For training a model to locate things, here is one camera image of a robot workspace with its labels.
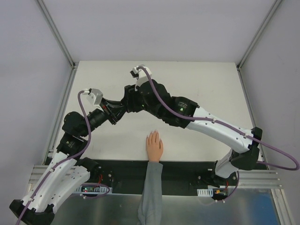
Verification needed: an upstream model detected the mannequin hand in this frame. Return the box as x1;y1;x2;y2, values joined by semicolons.
146;130;164;163

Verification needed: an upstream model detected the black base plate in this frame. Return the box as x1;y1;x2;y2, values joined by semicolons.
67;158;267;196

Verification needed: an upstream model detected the grey sleeved forearm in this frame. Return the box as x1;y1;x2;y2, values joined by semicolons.
137;162;163;225

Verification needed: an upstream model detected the right aluminium frame post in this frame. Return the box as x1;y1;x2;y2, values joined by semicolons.
236;0;284;71

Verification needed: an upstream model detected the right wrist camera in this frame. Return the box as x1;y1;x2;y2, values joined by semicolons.
130;64;152;89

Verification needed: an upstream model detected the left white cable duct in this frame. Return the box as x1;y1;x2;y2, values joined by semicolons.
73;185;113;195

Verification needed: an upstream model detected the white cable duct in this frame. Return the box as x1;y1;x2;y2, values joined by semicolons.
73;185;113;195
196;187;228;197

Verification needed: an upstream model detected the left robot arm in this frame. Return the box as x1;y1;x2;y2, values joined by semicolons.
9;98;127;225

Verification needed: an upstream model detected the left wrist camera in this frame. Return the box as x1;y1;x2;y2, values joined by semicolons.
83;89;103;107

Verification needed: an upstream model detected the aluminium frame post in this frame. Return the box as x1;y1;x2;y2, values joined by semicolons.
236;0;284;71
35;0;79;70

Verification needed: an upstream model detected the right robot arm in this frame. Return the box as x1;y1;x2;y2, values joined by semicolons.
121;82;263;187

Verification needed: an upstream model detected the left aluminium frame post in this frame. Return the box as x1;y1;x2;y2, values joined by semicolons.
35;0;79;70

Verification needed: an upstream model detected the right white cable duct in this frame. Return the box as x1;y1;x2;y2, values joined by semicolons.
196;187;228;197

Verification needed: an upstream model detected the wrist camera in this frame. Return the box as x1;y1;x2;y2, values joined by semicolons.
83;89;103;107
130;64;152;89

